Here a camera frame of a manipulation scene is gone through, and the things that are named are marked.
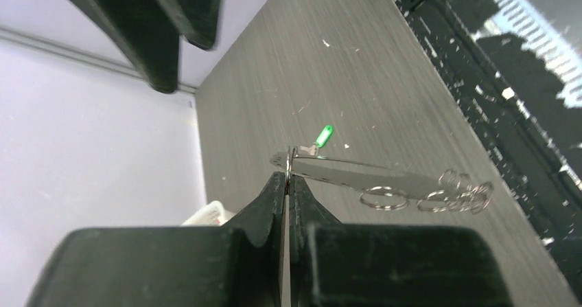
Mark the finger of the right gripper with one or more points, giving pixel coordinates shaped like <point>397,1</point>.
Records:
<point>196,20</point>
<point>143,34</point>

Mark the white plastic basket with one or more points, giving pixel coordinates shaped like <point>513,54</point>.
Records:
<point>212,214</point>

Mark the key with green tag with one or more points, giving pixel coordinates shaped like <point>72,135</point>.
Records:
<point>320,141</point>

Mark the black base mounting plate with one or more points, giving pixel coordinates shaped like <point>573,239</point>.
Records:
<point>509,100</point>

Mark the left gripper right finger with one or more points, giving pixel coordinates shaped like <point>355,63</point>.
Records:
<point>345,264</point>

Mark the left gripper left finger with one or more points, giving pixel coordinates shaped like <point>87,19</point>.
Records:
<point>234,264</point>

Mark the large metal keyring holder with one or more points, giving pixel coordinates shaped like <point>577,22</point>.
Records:
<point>389,189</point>

